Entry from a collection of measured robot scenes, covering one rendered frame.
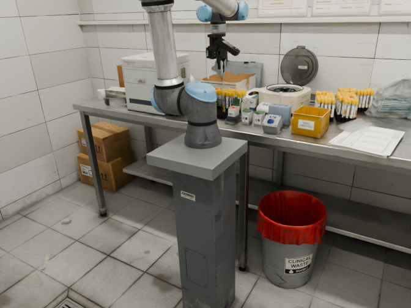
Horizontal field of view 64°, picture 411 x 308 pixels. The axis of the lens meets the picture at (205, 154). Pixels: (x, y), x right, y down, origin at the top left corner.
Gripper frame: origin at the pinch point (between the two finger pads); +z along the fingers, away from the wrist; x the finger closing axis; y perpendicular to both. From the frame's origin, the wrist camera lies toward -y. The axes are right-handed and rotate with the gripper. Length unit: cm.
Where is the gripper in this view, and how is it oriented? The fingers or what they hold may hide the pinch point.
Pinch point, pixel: (222, 75)
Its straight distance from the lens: 170.4
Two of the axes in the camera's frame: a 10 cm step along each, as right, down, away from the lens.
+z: 0.4, 9.0, 4.2
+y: -8.6, -1.8, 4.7
